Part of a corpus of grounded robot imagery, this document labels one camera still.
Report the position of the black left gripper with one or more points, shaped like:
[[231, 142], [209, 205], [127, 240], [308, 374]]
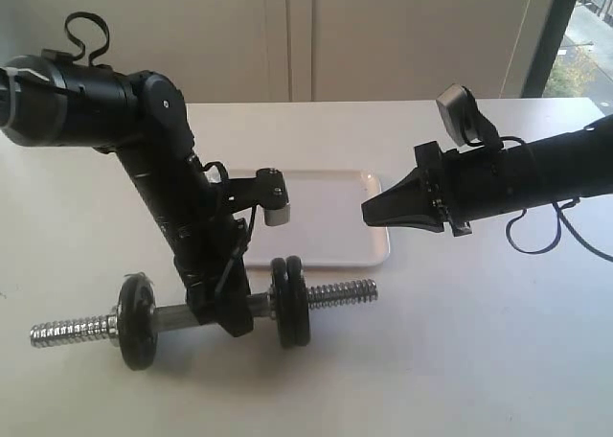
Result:
[[184, 205]]

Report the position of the white rectangular tray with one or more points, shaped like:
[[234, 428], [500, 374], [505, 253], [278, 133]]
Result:
[[326, 227]]

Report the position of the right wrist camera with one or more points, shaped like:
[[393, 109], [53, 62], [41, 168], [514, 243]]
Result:
[[463, 120]]

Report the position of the chrome threaded dumbbell bar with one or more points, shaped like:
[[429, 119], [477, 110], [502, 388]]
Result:
[[178, 317]]

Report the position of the black weight plate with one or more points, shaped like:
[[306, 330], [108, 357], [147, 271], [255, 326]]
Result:
[[135, 308], [282, 302], [300, 309]]

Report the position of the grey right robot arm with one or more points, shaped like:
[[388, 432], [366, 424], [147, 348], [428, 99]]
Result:
[[566, 166]]

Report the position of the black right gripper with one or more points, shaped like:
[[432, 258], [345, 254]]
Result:
[[448, 188]]

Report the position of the dark window frame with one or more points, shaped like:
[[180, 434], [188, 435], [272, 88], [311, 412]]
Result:
[[552, 33]]

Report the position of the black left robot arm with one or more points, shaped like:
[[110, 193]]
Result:
[[142, 119]]

